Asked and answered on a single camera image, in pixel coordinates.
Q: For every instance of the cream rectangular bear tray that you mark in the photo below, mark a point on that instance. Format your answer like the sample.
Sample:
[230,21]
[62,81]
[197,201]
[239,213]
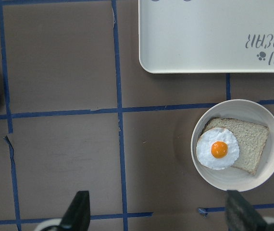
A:
[206,36]

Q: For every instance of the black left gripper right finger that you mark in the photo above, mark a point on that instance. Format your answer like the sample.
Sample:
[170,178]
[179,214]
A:
[240,215]

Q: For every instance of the cream round plate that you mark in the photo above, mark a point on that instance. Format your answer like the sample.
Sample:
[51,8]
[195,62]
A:
[233,178]

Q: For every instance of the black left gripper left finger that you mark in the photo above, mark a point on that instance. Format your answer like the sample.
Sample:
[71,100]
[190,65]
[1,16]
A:
[77,216]

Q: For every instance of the fried egg toy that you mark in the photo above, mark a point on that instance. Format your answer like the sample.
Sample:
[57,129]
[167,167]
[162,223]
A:
[217,149]

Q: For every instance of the bread slice on plate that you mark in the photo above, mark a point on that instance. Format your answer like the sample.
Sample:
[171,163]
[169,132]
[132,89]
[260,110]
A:
[251,139]

